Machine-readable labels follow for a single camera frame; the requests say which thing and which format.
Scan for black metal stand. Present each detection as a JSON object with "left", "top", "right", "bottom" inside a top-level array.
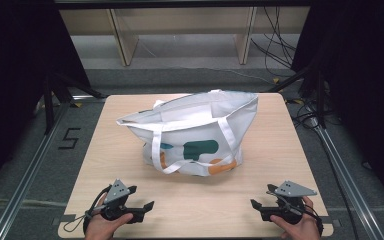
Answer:
[
  {"left": 42, "top": 71, "right": 107, "bottom": 135},
  {"left": 266, "top": 55, "right": 328, "bottom": 130}
]

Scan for black cable bundle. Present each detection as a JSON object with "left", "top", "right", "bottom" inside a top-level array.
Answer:
[{"left": 285, "top": 95, "right": 342, "bottom": 132}]

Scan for thin white floor cable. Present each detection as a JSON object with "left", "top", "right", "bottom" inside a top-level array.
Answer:
[{"left": 176, "top": 64, "right": 275, "bottom": 85}]

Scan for dark curtain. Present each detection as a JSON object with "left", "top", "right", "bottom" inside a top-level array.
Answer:
[
  {"left": 291, "top": 0, "right": 384, "bottom": 216},
  {"left": 0, "top": 0, "right": 92, "bottom": 198}
]

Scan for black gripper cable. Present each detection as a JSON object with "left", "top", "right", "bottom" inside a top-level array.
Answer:
[
  {"left": 62, "top": 184, "right": 113, "bottom": 234},
  {"left": 301, "top": 199, "right": 325, "bottom": 235}
]

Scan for black floor cables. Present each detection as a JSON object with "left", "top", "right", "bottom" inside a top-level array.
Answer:
[{"left": 250, "top": 6, "right": 298, "bottom": 70}]

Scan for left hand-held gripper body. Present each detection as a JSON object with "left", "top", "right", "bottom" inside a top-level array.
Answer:
[{"left": 100, "top": 179, "right": 146, "bottom": 224}]

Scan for white tote bag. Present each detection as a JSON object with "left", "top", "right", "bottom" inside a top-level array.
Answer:
[{"left": 115, "top": 89, "right": 259, "bottom": 177}]

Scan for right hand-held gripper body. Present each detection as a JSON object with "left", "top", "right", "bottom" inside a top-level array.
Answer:
[{"left": 260, "top": 180, "right": 318, "bottom": 225}]

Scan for metal floor rail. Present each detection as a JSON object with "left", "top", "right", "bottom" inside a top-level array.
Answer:
[
  {"left": 0, "top": 99, "right": 72, "bottom": 240},
  {"left": 308, "top": 113, "right": 384, "bottom": 240}
]

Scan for light wooden shelf unit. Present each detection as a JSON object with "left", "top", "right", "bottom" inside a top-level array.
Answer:
[{"left": 59, "top": 6, "right": 311, "bottom": 67}]

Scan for person's left hand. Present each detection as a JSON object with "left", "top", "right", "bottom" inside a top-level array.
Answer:
[{"left": 84, "top": 193, "right": 135, "bottom": 240}]

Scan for person's right hand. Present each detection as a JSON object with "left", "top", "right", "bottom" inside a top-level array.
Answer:
[{"left": 269, "top": 195, "right": 322, "bottom": 240}]

